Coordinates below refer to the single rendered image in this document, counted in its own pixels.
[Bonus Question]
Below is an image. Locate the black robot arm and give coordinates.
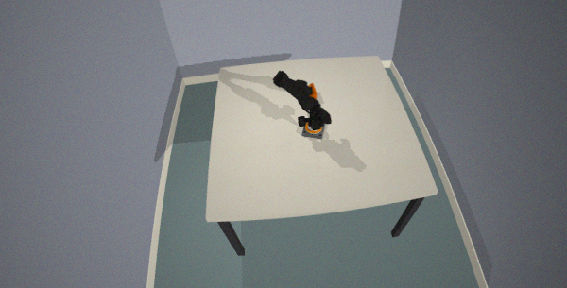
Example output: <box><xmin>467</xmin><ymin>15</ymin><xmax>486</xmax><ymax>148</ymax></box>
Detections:
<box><xmin>272</xmin><ymin>71</ymin><xmax>330</xmax><ymax>130</ymax></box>

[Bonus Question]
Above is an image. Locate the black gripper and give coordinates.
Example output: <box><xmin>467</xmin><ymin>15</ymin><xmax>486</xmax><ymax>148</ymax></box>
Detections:
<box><xmin>298</xmin><ymin>114</ymin><xmax>331</xmax><ymax>127</ymax></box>

